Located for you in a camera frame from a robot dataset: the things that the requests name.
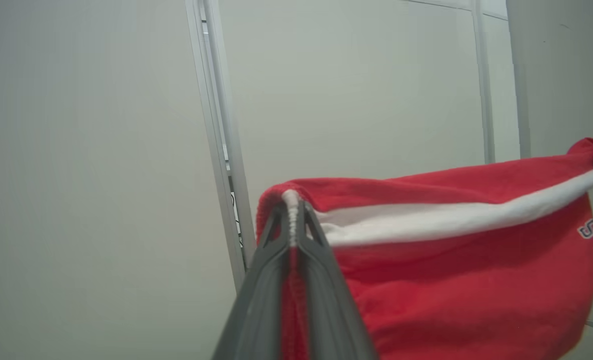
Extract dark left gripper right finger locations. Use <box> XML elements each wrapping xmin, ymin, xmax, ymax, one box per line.
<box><xmin>296</xmin><ymin>200</ymin><xmax>377</xmax><ymax>360</ymax></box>

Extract red shorts with white waistband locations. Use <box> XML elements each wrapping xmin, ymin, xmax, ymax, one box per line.
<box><xmin>255</xmin><ymin>137</ymin><xmax>593</xmax><ymax>360</ymax></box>

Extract grey metal partition post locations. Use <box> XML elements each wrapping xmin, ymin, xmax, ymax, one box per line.
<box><xmin>185</xmin><ymin>0</ymin><xmax>257</xmax><ymax>293</ymax></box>
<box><xmin>470</xmin><ymin>0</ymin><xmax>496</xmax><ymax>165</ymax></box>

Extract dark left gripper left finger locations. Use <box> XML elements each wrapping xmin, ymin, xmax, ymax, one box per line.
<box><xmin>211</xmin><ymin>201</ymin><xmax>292</xmax><ymax>360</ymax></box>

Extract black cable inside post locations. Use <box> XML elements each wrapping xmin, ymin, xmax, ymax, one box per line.
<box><xmin>230</xmin><ymin>192</ymin><xmax>241</xmax><ymax>247</ymax></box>

